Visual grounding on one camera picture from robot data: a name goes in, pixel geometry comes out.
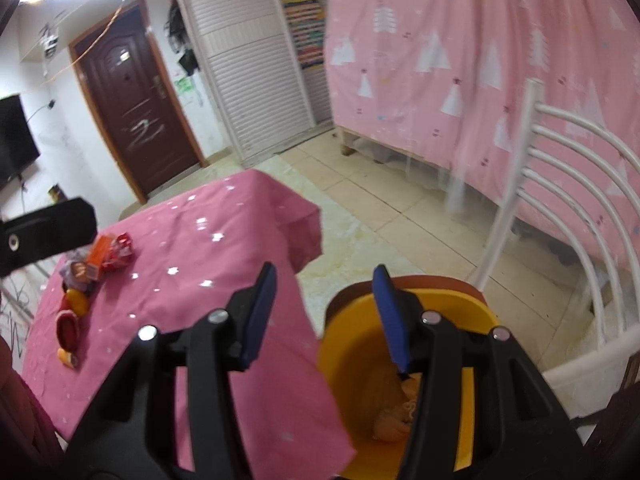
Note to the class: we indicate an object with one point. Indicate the pink star print tablecloth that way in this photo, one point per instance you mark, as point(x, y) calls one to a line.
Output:
point(200, 240)

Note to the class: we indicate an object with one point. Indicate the orange box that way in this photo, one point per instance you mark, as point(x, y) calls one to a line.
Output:
point(97, 255)

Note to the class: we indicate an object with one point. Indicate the purple wrapper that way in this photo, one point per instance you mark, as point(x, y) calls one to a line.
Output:
point(70, 270)

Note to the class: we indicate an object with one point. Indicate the orange funnel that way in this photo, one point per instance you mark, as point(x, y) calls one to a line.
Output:
point(77, 304)

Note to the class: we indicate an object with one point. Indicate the red round toy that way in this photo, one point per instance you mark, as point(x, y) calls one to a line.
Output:
point(67, 329)

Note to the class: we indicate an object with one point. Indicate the yellow plastic bin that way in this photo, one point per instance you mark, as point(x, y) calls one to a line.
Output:
point(350, 360)

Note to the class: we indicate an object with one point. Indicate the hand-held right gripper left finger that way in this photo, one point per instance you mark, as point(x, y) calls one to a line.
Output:
point(260, 310)

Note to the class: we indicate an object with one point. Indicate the dark brown door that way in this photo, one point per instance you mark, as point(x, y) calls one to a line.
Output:
point(135, 85)

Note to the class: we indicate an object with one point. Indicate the white metal chair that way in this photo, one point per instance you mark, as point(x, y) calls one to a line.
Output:
point(525, 125)

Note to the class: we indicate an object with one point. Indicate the wooden bed frame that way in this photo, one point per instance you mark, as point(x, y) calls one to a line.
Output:
point(344, 142)

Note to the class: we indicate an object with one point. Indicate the colourful wall poster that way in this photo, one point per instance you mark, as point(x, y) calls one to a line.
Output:
point(305, 35)

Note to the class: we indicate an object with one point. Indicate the white slatted wardrobe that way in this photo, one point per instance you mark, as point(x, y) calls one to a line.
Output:
point(240, 60)

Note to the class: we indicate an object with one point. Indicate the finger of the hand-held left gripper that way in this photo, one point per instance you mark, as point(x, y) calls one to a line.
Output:
point(50, 232)

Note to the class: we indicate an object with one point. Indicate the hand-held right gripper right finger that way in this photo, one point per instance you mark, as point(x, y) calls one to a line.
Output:
point(392, 320)

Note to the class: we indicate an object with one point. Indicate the black hanging clothes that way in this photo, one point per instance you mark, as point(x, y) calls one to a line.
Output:
point(175, 20)

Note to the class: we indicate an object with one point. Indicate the black television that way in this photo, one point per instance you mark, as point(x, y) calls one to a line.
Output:
point(15, 140)

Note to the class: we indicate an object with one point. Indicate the orange tube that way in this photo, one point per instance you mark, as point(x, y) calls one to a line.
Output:
point(67, 357)

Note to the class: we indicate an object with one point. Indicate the crumpled peach paper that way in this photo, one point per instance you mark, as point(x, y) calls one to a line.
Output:
point(395, 410)

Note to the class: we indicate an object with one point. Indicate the red wrapper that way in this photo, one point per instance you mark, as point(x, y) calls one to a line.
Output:
point(120, 252)

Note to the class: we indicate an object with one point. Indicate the yellow black container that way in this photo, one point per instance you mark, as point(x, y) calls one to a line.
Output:
point(56, 195)

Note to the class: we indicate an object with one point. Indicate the pink tree print curtain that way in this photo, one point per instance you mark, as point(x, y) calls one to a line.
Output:
point(425, 10)

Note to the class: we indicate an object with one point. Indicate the white wall box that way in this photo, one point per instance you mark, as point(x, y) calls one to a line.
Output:
point(51, 42)

